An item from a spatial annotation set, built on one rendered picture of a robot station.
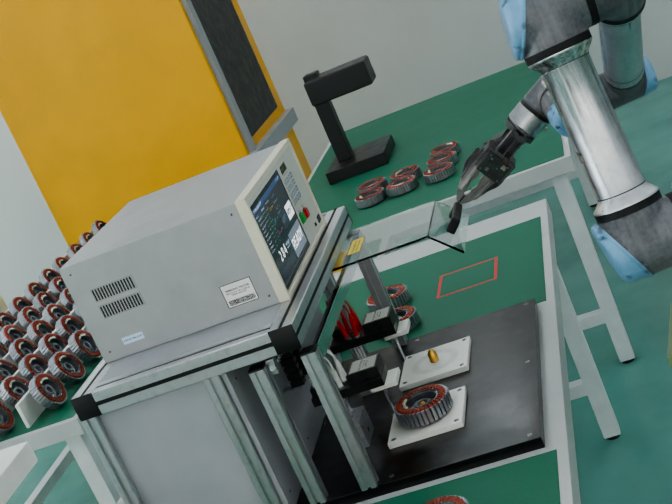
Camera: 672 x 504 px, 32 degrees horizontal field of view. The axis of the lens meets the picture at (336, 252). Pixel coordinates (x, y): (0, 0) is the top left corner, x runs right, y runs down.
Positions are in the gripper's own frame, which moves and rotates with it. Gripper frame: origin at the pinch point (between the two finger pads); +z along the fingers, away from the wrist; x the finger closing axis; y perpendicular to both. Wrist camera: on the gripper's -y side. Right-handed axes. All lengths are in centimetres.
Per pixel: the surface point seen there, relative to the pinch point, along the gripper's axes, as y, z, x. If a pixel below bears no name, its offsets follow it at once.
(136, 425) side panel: 62, 54, -28
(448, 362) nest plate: 19.7, 24.7, 17.3
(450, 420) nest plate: 47, 23, 19
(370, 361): 41.1, 25.7, 1.0
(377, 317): 18.5, 26.7, -0.1
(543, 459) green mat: 65, 11, 30
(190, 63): -304, 109, -102
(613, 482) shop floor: -51, 52, 91
